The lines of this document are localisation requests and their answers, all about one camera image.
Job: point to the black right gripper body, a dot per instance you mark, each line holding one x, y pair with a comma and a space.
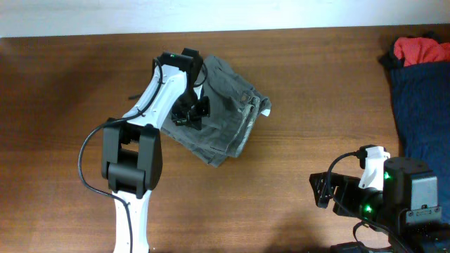
365, 204

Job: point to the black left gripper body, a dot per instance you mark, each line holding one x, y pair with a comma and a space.
188, 108

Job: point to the grey shorts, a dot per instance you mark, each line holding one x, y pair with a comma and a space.
235, 104

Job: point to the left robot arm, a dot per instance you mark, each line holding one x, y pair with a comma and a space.
132, 152

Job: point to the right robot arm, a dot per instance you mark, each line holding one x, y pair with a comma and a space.
396, 196

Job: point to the navy blue garment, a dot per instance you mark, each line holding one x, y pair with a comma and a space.
420, 103

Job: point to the red garment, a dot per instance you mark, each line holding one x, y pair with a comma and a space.
413, 51

